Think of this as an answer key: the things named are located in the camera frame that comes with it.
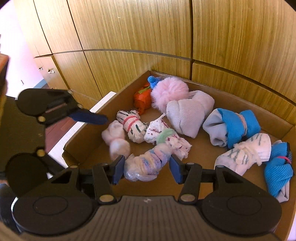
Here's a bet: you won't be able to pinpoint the white sock teal stripes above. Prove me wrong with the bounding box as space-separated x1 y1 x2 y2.
214 133 271 176

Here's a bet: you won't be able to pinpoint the wooden wardrobe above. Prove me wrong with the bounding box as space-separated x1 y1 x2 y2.
15 1 295 125

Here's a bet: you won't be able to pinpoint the small blue pompom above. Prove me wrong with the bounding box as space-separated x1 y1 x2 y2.
147 76 161 89

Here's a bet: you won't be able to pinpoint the blue sock with pink band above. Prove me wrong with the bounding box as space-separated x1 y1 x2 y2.
202 108 261 149

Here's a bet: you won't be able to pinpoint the brown cardboard box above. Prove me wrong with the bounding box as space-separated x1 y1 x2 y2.
62 71 295 240

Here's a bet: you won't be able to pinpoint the orange sock bundle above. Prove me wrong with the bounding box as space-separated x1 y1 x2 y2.
133 82 152 115

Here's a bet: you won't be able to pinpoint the white pastel striped sock bundle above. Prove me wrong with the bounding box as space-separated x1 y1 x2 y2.
123 144 171 182

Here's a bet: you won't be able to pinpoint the white speckled sock green band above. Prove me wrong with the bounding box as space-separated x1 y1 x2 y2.
144 113 192 160

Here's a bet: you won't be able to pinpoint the metal drawer handle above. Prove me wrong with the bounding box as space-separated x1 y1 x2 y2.
38 67 55 74

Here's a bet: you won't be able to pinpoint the fluffy pink pompom sock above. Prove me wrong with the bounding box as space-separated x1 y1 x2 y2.
151 77 189 113

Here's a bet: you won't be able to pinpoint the blue sock black trim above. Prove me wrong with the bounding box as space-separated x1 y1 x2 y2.
264 140 293 203

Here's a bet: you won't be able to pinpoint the light pink knit sock roll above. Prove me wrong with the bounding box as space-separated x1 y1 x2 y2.
166 90 215 138

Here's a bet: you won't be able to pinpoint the pale pink sock bundle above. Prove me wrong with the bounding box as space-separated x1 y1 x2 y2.
101 120 130 161

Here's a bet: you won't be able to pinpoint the white striped sock red band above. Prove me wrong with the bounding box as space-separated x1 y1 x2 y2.
116 110 147 144

